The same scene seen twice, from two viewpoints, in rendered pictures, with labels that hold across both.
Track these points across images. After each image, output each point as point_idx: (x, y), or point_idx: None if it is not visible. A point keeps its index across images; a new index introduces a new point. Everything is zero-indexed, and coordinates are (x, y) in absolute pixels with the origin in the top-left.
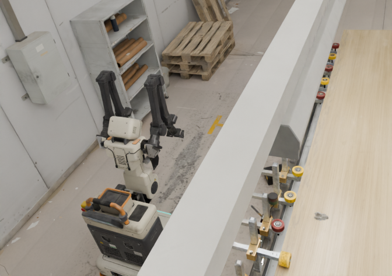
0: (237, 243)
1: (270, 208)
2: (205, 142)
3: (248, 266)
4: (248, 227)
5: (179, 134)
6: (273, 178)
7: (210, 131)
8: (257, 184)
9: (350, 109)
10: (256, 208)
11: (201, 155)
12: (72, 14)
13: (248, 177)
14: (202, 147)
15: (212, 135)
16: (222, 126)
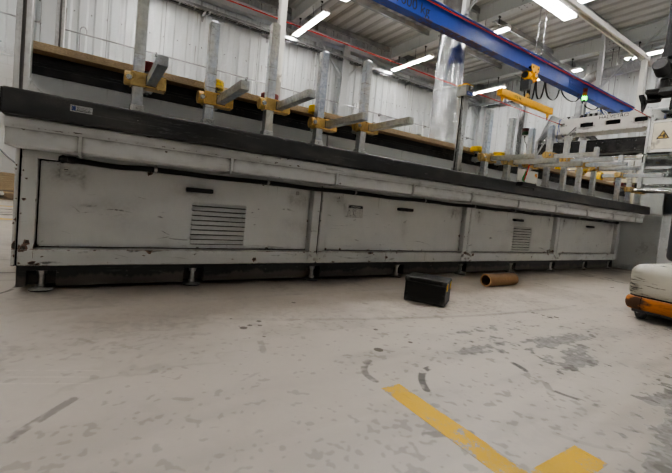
0: (563, 153)
1: (526, 144)
2: (618, 431)
3: (536, 289)
4: (518, 297)
5: (647, 97)
6: (514, 135)
7: (580, 462)
8: (468, 308)
9: None
10: (492, 299)
11: (633, 397)
12: None
13: (579, 12)
14: (631, 418)
15: (566, 435)
16: (483, 445)
